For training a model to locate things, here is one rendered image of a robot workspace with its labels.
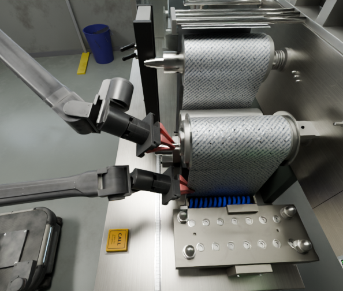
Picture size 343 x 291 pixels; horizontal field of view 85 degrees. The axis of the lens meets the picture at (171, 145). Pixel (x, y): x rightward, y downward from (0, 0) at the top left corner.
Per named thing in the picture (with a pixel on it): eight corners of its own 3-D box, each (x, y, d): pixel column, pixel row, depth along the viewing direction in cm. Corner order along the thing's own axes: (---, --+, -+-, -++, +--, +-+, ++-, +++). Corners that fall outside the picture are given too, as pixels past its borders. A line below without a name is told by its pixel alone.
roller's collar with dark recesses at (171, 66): (163, 67, 63) (163, 47, 58) (181, 66, 63) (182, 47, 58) (164, 77, 59) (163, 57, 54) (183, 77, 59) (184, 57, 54)
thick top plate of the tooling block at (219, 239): (172, 215, 66) (172, 208, 61) (285, 210, 67) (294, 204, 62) (175, 269, 56) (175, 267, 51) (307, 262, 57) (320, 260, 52)
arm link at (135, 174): (130, 186, 48) (134, 164, 50) (123, 189, 53) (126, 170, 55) (155, 190, 50) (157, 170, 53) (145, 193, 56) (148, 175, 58)
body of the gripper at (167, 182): (167, 206, 56) (144, 202, 52) (166, 175, 62) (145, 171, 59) (178, 198, 51) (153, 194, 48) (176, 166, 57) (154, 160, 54)
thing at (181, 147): (181, 148, 45) (179, 160, 52) (189, 148, 45) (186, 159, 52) (178, 122, 48) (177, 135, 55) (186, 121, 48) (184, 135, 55)
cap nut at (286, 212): (278, 208, 61) (284, 202, 57) (289, 207, 61) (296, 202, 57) (282, 219, 59) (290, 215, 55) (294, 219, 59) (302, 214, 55)
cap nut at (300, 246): (290, 240, 55) (299, 236, 52) (303, 239, 55) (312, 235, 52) (296, 254, 53) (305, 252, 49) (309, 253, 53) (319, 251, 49)
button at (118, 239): (110, 230, 69) (108, 228, 67) (129, 230, 69) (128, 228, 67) (107, 252, 65) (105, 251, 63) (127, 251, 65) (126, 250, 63)
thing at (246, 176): (185, 196, 64) (189, 168, 49) (253, 194, 65) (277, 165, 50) (185, 198, 64) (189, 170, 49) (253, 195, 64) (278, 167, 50)
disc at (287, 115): (259, 137, 61) (279, 99, 50) (261, 137, 61) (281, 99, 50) (279, 176, 51) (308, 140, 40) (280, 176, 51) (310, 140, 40)
